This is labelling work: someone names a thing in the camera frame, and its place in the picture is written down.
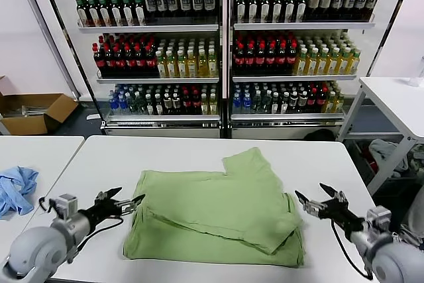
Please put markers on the beige label dark drink bottle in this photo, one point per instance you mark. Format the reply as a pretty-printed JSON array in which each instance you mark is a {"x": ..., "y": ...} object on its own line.
[
  {"x": 326, "y": 0},
  {"x": 314, "y": 1}
]

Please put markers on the small red cap cola bottle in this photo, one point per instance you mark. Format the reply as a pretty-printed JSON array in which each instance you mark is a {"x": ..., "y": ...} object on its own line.
[
  {"x": 320, "y": 100},
  {"x": 311, "y": 100},
  {"x": 196, "y": 104},
  {"x": 187, "y": 104}
]

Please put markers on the silver metal parts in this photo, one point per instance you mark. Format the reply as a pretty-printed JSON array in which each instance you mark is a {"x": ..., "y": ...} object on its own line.
[{"x": 31, "y": 110}]

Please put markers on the clear green water bottle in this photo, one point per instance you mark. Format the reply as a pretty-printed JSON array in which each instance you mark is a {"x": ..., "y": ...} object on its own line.
[
  {"x": 132, "y": 105},
  {"x": 141, "y": 105},
  {"x": 266, "y": 104},
  {"x": 256, "y": 104}
]

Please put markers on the white side table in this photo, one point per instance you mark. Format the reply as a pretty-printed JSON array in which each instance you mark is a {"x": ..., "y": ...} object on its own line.
[{"x": 391, "y": 104}]

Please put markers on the pale clothes pile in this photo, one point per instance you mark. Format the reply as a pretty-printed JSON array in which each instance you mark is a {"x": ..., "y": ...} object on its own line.
[{"x": 417, "y": 163}]

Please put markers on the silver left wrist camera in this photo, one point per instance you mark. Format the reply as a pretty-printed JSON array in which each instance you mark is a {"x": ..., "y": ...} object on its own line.
[{"x": 64, "y": 206}]

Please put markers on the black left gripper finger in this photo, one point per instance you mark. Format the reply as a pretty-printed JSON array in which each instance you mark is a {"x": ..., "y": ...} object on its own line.
[
  {"x": 105, "y": 196},
  {"x": 127, "y": 206}
]

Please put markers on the black bag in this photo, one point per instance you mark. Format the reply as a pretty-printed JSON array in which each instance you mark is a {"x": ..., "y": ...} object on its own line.
[{"x": 319, "y": 135}]

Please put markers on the white beverage shelf unit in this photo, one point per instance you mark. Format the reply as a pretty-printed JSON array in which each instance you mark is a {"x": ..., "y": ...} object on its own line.
[
  {"x": 298, "y": 26},
  {"x": 149, "y": 28}
]

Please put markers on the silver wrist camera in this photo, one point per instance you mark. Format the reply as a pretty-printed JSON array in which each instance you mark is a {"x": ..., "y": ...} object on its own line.
[
  {"x": 379, "y": 220},
  {"x": 64, "y": 206}
]

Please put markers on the small dark tea bottle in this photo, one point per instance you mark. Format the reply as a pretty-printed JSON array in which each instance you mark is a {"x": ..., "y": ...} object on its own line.
[
  {"x": 275, "y": 105},
  {"x": 168, "y": 105},
  {"x": 293, "y": 102},
  {"x": 159, "y": 106},
  {"x": 176, "y": 105},
  {"x": 284, "y": 105},
  {"x": 150, "y": 106},
  {"x": 302, "y": 102}
]

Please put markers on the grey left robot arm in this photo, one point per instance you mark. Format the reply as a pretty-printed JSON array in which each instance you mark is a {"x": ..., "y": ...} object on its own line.
[{"x": 36, "y": 253}]

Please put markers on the crumpled light blue cloth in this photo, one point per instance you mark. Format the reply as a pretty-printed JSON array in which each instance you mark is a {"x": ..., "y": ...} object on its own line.
[{"x": 16, "y": 193}]

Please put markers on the clear plastic cup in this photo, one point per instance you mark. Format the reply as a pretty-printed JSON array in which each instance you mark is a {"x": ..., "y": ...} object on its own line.
[{"x": 415, "y": 79}]

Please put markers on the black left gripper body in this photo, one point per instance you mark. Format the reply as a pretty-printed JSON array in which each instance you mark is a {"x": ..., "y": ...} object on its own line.
[{"x": 102, "y": 211}]

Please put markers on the grey crumpled cloth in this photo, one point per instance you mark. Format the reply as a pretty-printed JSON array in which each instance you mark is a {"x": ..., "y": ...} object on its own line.
[{"x": 384, "y": 153}]

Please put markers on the green cap tea bottle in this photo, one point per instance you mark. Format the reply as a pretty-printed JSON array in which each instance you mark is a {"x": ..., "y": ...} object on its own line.
[
  {"x": 253, "y": 9},
  {"x": 277, "y": 9},
  {"x": 301, "y": 9},
  {"x": 81, "y": 11},
  {"x": 265, "y": 9},
  {"x": 116, "y": 11},
  {"x": 242, "y": 9},
  {"x": 139, "y": 10},
  {"x": 289, "y": 9},
  {"x": 104, "y": 11},
  {"x": 127, "y": 10},
  {"x": 93, "y": 11}
]

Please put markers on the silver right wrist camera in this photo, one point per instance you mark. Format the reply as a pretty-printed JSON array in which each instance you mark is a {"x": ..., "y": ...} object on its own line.
[{"x": 379, "y": 220}]

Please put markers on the black storage crate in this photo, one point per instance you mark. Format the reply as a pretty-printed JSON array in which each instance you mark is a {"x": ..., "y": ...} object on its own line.
[{"x": 353, "y": 150}]

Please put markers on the blue sports drink bottle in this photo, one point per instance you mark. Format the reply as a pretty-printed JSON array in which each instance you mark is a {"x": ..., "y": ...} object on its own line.
[
  {"x": 237, "y": 104},
  {"x": 123, "y": 104},
  {"x": 246, "y": 104},
  {"x": 114, "y": 104}
]

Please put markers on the green polo shirt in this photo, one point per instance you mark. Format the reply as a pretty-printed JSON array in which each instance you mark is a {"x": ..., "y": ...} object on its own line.
[{"x": 205, "y": 203}]

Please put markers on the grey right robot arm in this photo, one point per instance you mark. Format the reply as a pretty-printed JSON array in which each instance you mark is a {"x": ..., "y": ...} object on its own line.
[{"x": 394, "y": 260}]

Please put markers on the white paper scrap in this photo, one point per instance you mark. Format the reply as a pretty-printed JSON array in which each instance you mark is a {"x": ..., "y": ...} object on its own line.
[{"x": 92, "y": 117}]

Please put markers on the small yellow juice bottle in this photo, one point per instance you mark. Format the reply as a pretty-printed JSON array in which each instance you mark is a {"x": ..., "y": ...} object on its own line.
[
  {"x": 339, "y": 104},
  {"x": 204, "y": 106},
  {"x": 330, "y": 104},
  {"x": 213, "y": 106}
]

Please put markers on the person's grey trouser leg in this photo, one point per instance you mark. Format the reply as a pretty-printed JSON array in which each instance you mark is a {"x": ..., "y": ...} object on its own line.
[{"x": 416, "y": 210}]

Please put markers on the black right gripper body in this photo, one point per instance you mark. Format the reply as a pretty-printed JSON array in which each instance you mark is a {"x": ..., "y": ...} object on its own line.
[{"x": 341, "y": 215}]

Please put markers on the open cardboard box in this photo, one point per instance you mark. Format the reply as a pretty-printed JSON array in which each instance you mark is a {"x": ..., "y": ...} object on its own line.
[{"x": 33, "y": 124}]

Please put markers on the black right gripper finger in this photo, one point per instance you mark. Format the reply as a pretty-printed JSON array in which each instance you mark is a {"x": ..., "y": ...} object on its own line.
[
  {"x": 336, "y": 195},
  {"x": 313, "y": 208}
]

